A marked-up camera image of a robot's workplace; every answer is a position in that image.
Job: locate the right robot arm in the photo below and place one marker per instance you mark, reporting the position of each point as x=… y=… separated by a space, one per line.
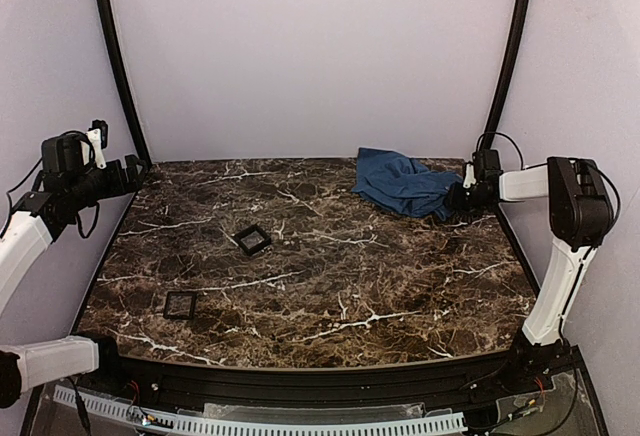
x=581 y=214

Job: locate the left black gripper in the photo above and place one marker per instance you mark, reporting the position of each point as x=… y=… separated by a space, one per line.
x=129 y=172

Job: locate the white slotted cable duct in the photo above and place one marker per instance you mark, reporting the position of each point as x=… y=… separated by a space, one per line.
x=407 y=419

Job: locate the right black frame post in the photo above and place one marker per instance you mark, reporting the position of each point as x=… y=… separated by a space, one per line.
x=513 y=42

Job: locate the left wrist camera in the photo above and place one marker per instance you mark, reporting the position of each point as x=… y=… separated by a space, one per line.
x=97 y=136

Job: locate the black square box upper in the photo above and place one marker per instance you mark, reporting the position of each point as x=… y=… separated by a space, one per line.
x=252 y=240

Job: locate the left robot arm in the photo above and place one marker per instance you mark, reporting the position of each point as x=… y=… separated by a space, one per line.
x=71 y=175

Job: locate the black front rail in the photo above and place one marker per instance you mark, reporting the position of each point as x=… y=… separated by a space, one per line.
x=458 y=384

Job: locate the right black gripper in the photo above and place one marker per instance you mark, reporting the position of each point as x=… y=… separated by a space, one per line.
x=460 y=197

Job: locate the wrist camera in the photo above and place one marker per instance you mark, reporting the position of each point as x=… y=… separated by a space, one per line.
x=484 y=167
x=97 y=136

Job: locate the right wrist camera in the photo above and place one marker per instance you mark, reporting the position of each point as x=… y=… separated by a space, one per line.
x=484 y=167

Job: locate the blue garment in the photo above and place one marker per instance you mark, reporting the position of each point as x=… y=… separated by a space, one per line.
x=402 y=185

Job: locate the black square box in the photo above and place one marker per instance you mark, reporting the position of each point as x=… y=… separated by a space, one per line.
x=252 y=240
x=180 y=305

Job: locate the left black frame post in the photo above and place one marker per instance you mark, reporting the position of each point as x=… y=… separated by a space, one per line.
x=110 y=36

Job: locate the black frame post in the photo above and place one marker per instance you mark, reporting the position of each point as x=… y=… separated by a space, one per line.
x=513 y=42
x=110 y=36

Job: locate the black square box lower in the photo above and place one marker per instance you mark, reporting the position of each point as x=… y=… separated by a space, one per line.
x=180 y=305

